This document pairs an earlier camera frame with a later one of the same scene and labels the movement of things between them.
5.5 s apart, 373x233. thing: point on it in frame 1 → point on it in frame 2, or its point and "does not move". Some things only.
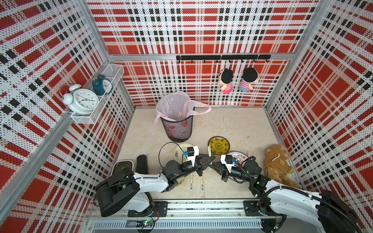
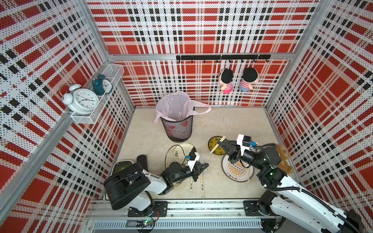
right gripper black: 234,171 → 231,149
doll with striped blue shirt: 250,76 does not move
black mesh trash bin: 179,130 does not move
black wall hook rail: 248,57 does not move
